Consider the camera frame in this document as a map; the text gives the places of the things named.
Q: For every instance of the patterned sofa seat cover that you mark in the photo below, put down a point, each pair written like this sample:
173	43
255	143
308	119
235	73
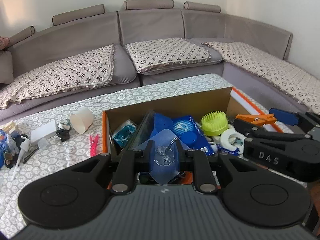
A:
86	70

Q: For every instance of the blue packet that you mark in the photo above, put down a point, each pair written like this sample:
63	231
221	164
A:
190	134

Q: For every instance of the clear adhesive wall hook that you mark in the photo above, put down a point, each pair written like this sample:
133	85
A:
164	158

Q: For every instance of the pink clothespin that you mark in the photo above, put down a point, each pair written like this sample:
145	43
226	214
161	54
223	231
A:
93	145

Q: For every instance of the teal packaged item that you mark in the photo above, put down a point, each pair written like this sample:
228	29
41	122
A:
124	132

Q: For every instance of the clear small plastic cap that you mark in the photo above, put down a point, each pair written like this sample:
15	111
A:
43	144

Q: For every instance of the yellow-green scalp brush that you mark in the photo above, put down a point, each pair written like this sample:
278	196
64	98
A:
214	123

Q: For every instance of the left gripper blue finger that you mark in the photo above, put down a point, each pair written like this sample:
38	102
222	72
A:
285	117

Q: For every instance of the pink floral pillow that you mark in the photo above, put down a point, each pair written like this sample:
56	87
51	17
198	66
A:
4	41

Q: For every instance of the silver nail clipper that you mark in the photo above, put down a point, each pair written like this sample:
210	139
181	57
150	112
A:
29	154

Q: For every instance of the orange cardboard box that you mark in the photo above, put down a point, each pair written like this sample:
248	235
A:
228	100

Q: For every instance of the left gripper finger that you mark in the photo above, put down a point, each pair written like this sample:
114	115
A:
253	131

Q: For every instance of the orange clothespin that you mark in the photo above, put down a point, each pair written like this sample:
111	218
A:
258	120

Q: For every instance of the white pump dispenser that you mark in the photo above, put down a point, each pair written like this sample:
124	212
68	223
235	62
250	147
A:
24	148

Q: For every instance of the pink black hair scrunchie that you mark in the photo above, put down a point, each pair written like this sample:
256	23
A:
8	160

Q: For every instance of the white flat box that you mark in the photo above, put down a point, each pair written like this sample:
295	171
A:
45	131

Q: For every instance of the dark green small bottle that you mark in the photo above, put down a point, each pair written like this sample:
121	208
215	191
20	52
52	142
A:
63	131

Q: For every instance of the grey sectional sofa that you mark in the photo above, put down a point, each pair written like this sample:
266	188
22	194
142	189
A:
91	28

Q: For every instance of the blue nitrile glove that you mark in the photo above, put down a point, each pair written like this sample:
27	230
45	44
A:
8	145

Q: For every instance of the white tape roll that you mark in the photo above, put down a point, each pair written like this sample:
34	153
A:
232	140

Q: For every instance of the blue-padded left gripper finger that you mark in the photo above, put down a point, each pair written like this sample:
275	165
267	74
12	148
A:
131	163
196	162

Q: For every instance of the right patterned seat cover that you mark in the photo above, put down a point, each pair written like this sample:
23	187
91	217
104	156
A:
287	77

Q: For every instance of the white paper cup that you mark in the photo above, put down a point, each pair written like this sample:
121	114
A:
81	120

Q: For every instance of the middle patterned seat cover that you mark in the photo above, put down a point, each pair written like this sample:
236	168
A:
161	53

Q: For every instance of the cream wooden holder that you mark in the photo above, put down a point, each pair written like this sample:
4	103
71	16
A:
11	129

